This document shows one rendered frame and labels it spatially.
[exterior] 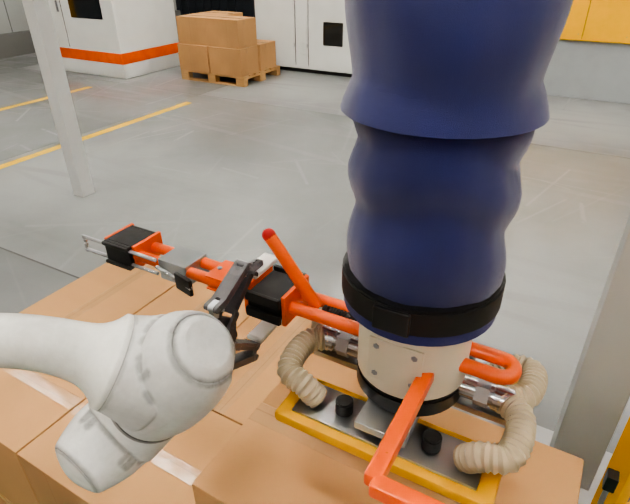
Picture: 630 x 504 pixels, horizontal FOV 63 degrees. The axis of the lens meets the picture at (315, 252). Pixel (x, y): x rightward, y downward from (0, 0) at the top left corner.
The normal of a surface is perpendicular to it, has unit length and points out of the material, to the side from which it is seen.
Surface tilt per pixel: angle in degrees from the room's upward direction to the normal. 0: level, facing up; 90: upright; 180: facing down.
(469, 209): 108
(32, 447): 0
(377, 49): 100
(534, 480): 0
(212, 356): 46
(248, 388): 0
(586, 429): 90
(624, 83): 90
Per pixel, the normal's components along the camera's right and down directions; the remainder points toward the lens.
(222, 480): 0.00, -0.86
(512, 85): 0.30, 0.63
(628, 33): -0.48, 0.45
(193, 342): 0.71, -0.44
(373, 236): -0.75, 0.08
